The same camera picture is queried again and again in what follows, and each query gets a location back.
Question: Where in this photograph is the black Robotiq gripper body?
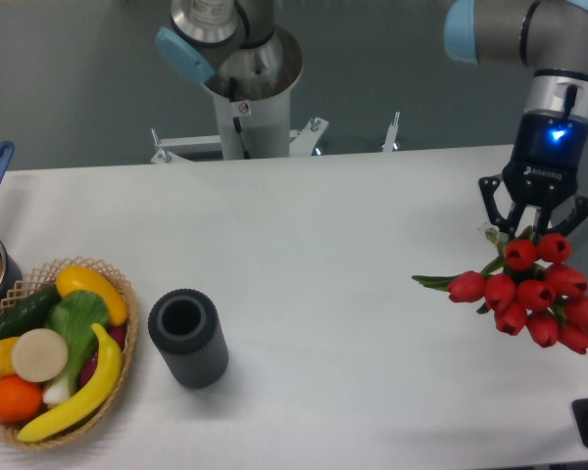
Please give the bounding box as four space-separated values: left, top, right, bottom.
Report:
502 114 588 209

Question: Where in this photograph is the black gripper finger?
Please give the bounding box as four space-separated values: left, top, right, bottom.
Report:
534 196 588 241
478 174 526 240

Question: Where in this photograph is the red tulip bouquet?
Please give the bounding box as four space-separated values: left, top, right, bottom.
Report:
412 225 588 354

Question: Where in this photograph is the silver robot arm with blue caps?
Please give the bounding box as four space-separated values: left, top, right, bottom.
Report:
155 1 588 240

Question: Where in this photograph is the dark grey ribbed vase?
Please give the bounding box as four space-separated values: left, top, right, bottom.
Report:
148 289 229 389

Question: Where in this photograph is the purple red vegetable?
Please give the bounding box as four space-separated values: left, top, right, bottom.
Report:
78 326 126 389

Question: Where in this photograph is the yellow squash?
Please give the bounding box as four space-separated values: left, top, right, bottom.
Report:
55 265 128 327

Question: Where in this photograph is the yellow banana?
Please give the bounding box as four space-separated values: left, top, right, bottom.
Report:
17 323 123 444

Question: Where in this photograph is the green bok choy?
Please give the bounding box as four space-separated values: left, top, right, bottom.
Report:
43 290 109 408

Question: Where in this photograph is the woven wicker basket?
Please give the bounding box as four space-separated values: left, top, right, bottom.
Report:
0 257 139 451

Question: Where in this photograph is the green cucumber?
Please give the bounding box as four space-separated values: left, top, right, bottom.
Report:
0 284 61 340

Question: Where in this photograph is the beige round disc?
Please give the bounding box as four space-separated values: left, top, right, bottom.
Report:
11 328 68 383

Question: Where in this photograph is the orange fruit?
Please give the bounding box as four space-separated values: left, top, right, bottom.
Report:
0 375 42 423

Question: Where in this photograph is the white metal mounting frame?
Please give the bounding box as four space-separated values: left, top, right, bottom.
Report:
150 112 402 165

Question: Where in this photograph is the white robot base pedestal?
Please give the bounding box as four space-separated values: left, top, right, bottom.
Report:
204 26 303 161

